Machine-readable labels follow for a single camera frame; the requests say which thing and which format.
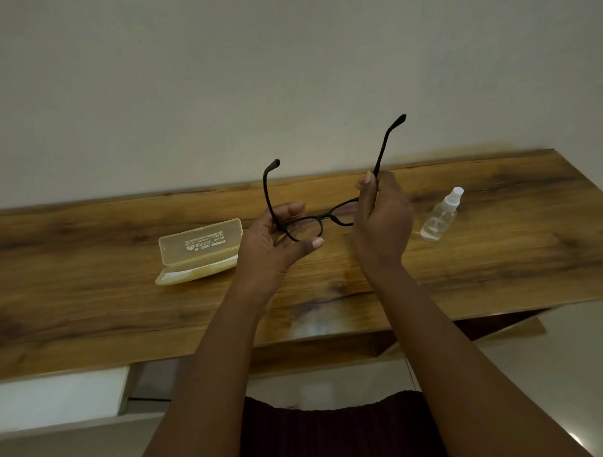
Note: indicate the person's left forearm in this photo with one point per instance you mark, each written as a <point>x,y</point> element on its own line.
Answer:
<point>212,376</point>

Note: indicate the person's right forearm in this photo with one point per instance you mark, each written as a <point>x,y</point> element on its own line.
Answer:
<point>466,376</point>

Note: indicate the person's left hand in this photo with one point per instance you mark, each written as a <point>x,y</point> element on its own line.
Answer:
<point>264,259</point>

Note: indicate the yellow translucent glasses case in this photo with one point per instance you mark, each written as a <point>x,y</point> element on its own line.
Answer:
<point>200,249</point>

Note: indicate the dark maroon garment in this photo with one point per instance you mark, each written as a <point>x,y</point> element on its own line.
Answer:
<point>339,428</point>

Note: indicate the person's right hand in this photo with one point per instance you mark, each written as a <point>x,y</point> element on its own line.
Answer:
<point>384,230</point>

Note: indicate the wooden under-table shelf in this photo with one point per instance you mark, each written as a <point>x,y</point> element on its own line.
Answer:
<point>320,348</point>

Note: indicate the black framed eyeglasses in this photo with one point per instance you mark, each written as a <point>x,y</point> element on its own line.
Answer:
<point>301,226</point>

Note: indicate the clear spray bottle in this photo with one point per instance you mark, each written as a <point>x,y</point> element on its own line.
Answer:
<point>438,221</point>

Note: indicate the white cabinet drawer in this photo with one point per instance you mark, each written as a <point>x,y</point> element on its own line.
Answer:
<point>56,400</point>

